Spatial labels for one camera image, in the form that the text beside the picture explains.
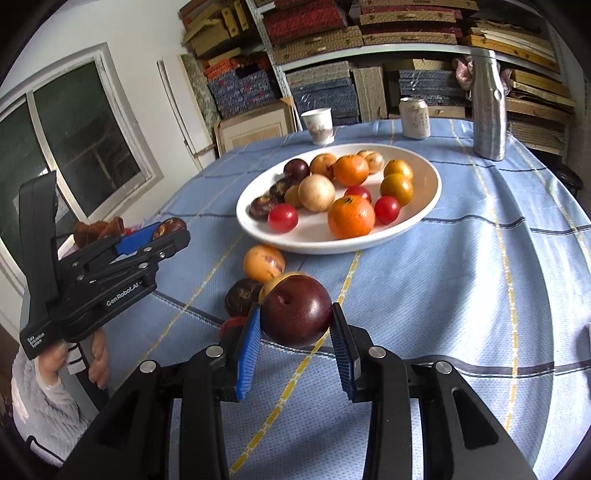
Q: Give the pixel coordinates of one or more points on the red cherry tomato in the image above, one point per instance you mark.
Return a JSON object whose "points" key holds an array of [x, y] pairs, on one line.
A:
{"points": [[358, 191], [233, 321]]}

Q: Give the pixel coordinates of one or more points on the yellow brown round fruit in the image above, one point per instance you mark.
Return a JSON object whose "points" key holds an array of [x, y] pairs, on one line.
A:
{"points": [[322, 164]]}

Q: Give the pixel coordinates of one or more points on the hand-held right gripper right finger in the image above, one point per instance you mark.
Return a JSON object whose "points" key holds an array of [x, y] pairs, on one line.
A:
{"points": [[344, 360]]}

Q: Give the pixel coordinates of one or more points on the pink cloth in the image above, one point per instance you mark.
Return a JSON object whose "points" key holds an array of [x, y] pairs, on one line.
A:
{"points": [[462, 71]]}

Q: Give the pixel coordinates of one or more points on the stack of grey blue boxes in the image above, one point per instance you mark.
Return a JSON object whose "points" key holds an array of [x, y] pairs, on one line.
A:
{"points": [[323, 92]]}

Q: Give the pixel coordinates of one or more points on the white leaning board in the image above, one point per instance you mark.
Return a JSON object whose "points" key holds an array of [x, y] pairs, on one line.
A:
{"points": [[178, 115]]}

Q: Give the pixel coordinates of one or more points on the white oval plate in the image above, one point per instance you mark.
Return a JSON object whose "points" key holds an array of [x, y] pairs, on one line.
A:
{"points": [[314, 237]]}

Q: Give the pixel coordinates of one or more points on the pale tan round fruit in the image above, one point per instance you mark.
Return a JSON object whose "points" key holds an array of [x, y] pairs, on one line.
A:
{"points": [[316, 194]]}

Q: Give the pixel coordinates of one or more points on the silver ribbed bottle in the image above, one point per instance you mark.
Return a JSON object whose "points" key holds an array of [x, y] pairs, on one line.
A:
{"points": [[488, 120]]}

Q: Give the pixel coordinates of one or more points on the white framed window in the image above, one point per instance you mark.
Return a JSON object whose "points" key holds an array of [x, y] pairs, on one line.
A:
{"points": [[83, 138]]}

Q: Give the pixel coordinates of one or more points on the grey metal shelf rack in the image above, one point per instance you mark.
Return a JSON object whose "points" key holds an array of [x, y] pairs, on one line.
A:
{"points": [[406, 50]]}

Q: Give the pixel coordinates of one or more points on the dark purple plum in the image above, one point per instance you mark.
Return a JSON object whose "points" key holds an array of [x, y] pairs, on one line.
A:
{"points": [[296, 170]]}

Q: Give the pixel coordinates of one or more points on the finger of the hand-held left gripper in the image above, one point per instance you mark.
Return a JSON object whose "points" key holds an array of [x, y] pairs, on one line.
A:
{"points": [[166, 244], [136, 240]]}

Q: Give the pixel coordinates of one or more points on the dark chair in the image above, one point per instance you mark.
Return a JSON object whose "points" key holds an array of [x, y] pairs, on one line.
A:
{"points": [[568, 177]]}

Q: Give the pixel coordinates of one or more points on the dark brown water chestnut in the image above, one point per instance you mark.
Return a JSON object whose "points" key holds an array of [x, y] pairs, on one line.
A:
{"points": [[279, 187], [170, 226], [241, 297], [262, 207]]}

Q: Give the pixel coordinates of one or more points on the stack of dark blue boxes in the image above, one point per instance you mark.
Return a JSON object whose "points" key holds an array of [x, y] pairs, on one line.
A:
{"points": [[434, 85]]}

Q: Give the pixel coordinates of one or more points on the large orange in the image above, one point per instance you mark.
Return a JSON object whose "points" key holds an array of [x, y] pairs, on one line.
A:
{"points": [[351, 217]]}

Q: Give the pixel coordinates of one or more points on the tan striped round fruit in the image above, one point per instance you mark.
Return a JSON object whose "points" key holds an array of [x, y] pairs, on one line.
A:
{"points": [[373, 159]]}

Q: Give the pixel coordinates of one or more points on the small mandarin orange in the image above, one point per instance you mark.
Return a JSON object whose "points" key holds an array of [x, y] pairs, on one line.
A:
{"points": [[351, 170]]}

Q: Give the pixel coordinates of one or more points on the small tan round fruit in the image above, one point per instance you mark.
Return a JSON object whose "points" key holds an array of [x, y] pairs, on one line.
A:
{"points": [[292, 197]]}

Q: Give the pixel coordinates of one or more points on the light wooden door panel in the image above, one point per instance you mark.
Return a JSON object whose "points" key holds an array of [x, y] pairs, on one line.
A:
{"points": [[254, 129]]}

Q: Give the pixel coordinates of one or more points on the orange blotched round fruit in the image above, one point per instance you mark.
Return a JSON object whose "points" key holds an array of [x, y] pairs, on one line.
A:
{"points": [[264, 264]]}

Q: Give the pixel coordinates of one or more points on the brown plush cloth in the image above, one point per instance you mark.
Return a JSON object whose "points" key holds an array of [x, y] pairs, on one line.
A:
{"points": [[97, 230]]}

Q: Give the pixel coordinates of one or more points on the tan brown round fruit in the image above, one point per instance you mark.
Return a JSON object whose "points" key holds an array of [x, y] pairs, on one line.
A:
{"points": [[272, 286]]}

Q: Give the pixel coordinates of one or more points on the white drink can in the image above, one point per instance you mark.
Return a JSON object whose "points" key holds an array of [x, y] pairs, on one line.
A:
{"points": [[414, 119]]}

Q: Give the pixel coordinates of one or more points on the yellow orange round fruit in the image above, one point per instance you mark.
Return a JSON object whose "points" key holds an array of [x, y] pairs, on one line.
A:
{"points": [[399, 168], [397, 190]]}

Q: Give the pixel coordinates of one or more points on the person's left forearm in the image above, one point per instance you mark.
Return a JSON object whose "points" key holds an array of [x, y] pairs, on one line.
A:
{"points": [[41, 415]]}

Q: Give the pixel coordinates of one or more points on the green marbled board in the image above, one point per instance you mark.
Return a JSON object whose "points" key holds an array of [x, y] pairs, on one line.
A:
{"points": [[198, 92]]}

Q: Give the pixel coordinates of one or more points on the person's left hand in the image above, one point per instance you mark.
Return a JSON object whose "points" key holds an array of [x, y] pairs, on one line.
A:
{"points": [[99, 360]]}

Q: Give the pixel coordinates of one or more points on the white paper cup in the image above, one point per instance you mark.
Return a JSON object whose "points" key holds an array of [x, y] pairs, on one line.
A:
{"points": [[317, 125]]}

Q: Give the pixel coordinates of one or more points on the dark red plum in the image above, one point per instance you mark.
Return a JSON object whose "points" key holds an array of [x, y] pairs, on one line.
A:
{"points": [[295, 314]]}

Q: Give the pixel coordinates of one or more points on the stack of blue patterned boxes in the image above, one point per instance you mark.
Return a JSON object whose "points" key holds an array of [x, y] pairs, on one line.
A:
{"points": [[240, 87]]}

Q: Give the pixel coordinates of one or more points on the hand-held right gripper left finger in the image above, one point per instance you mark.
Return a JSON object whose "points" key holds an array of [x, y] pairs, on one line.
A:
{"points": [[249, 355]]}

